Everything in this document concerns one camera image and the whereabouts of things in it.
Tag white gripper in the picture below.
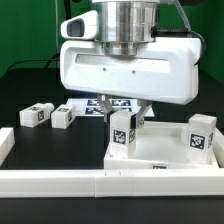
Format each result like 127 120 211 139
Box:
60 37 201 128

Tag white square table top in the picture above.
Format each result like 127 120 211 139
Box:
104 122 218 169

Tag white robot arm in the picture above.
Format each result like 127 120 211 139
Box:
60 0 203 128

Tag white marker tag sheet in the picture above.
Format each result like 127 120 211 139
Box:
65 97 156 118

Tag white right fence block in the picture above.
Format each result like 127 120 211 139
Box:
213 129 224 160

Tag white fence block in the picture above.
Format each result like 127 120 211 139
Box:
0 127 15 166
213 129 224 160

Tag white front fence bar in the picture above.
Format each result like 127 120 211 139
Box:
0 168 224 198

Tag white left fence block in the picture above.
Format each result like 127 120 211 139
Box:
0 127 15 166

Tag black cable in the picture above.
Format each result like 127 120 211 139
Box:
4 54 63 75

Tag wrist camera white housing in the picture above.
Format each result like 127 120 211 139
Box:
60 10 98 40

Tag black cable conduit post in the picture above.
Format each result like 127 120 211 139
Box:
63 0 71 17

